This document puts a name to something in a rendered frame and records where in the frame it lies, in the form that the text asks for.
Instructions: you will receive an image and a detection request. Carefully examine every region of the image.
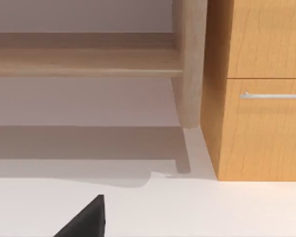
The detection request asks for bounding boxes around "wooden drawer front with handle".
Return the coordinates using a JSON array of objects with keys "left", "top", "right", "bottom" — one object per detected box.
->
[{"left": 218, "top": 78, "right": 296, "bottom": 182}]

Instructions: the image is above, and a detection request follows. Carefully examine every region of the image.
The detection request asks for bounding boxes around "long metal handle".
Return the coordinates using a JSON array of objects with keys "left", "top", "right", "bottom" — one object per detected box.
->
[{"left": 239, "top": 91, "right": 296, "bottom": 100}]

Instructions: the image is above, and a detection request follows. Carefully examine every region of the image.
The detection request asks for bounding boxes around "plain wooden drawer front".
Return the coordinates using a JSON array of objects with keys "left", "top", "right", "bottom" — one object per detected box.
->
[{"left": 226, "top": 0, "right": 296, "bottom": 79}]

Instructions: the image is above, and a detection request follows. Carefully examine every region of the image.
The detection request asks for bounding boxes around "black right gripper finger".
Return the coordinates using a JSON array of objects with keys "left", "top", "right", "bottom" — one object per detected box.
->
[{"left": 53, "top": 194, "right": 106, "bottom": 237}]

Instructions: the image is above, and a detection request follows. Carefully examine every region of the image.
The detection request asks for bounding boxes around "orange wooden cupboard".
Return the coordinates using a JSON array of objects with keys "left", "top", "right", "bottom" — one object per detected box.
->
[{"left": 200, "top": 0, "right": 296, "bottom": 182}]

